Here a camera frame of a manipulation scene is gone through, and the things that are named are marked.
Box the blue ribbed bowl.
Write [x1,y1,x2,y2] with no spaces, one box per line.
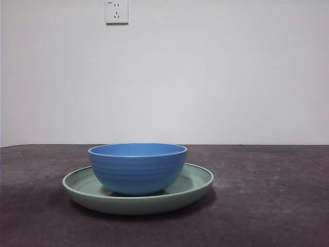
[88,143,189,195]

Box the white wall socket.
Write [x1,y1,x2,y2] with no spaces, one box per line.
[105,0,129,26]

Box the green round plate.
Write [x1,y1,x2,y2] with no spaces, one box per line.
[62,163,215,216]

